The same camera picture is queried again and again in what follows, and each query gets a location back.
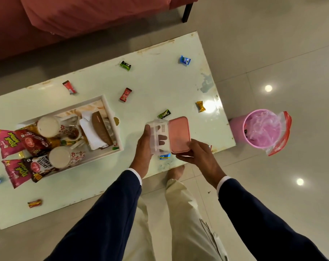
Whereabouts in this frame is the person's right hand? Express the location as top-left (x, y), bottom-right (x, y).
top-left (176, 138), bottom-right (227, 189)

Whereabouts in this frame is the person's left hand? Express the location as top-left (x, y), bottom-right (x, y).
top-left (129, 124), bottom-right (168, 179)

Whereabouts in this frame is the pink lidded clear container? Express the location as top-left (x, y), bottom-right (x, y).
top-left (145, 119), bottom-right (172, 156)

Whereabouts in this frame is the white printed tray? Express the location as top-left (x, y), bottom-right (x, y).
top-left (15, 95), bottom-right (124, 177)

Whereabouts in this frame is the red candy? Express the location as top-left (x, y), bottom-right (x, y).
top-left (119, 87), bottom-right (133, 103)
top-left (62, 80), bottom-right (77, 95)

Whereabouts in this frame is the white floral mug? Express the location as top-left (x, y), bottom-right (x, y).
top-left (48, 146), bottom-right (86, 169)
top-left (37, 116), bottom-right (82, 139)

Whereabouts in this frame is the clear zip bag red seal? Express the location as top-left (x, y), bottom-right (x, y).
top-left (246, 111), bottom-right (292, 157)

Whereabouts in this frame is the salted peanuts packet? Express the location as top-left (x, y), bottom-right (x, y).
top-left (23, 154), bottom-right (59, 183)

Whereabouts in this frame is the maroon and yellow snack packet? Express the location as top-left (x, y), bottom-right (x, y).
top-left (15, 125), bottom-right (61, 157)

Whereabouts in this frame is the pink snack packet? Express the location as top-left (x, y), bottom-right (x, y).
top-left (2, 159), bottom-right (33, 189)
top-left (0, 129), bottom-right (25, 160)

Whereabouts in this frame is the person's right forearm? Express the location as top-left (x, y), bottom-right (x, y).
top-left (216, 176), bottom-right (329, 261)

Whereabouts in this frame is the person's left forearm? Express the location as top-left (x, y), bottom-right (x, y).
top-left (44, 168), bottom-right (143, 261)

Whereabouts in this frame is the person's right leg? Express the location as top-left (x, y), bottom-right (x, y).
top-left (164, 165), bottom-right (229, 261)

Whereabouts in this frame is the white coffee table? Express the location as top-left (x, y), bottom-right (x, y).
top-left (0, 31), bottom-right (237, 230)

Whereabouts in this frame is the pink plastic bin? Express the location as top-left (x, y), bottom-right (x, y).
top-left (228, 109), bottom-right (283, 149)

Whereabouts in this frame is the red sofa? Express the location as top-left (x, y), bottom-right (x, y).
top-left (0, 0), bottom-right (200, 63)

